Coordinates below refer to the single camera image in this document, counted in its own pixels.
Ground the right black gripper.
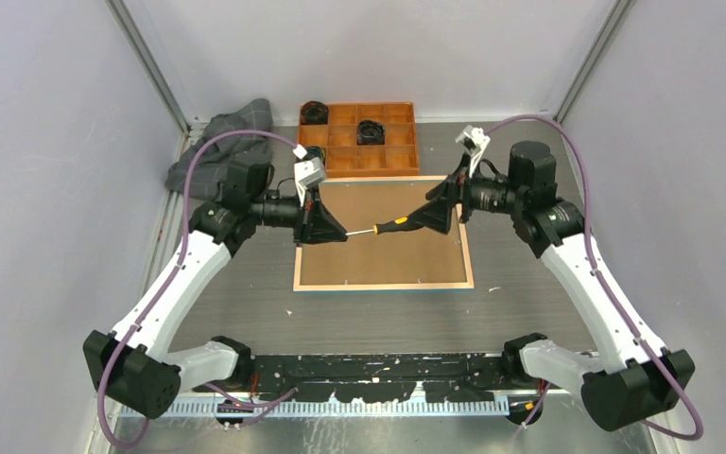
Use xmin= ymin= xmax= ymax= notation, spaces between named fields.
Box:
xmin=408 ymin=151 xmax=525 ymax=234

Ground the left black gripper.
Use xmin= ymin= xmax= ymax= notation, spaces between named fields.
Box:
xmin=251 ymin=183 xmax=347 ymax=247

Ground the black yellow screwdriver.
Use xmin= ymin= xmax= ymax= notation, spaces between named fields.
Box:
xmin=346 ymin=216 xmax=422 ymax=236

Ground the blue picture frame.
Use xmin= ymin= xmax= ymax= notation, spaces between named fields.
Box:
xmin=293 ymin=176 xmax=475 ymax=292

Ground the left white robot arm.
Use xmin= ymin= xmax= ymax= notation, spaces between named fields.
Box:
xmin=83 ymin=158 xmax=348 ymax=419

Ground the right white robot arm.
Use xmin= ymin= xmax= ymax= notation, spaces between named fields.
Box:
xmin=408 ymin=138 xmax=704 ymax=437

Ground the orange compartment tray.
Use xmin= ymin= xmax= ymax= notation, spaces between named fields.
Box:
xmin=298 ymin=100 xmax=420 ymax=178

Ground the green black tape roll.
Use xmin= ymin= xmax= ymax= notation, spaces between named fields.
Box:
xmin=305 ymin=146 xmax=326 ymax=162

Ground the black tape roll centre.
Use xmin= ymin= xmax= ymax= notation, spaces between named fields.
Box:
xmin=356 ymin=119 xmax=386 ymax=146

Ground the grey checked cloth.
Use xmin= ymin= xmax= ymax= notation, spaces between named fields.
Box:
xmin=164 ymin=98 xmax=273 ymax=201

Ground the black tape roll top left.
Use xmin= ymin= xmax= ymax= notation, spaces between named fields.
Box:
xmin=300 ymin=100 xmax=330 ymax=126

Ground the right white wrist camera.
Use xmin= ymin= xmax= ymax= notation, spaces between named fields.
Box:
xmin=455 ymin=125 xmax=491 ymax=178

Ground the aluminium left rail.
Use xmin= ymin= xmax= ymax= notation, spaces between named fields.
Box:
xmin=126 ymin=122 xmax=204 ymax=356

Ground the aluminium rail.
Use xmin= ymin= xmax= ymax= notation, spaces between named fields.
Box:
xmin=126 ymin=122 xmax=204 ymax=356
xmin=103 ymin=350 xmax=665 ymax=419

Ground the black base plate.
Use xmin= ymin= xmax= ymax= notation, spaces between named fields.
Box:
xmin=216 ymin=353 xmax=542 ymax=403

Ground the aluminium front rail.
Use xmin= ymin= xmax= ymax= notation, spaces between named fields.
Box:
xmin=103 ymin=350 xmax=665 ymax=419

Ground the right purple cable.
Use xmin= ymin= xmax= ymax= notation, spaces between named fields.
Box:
xmin=483 ymin=113 xmax=706 ymax=443

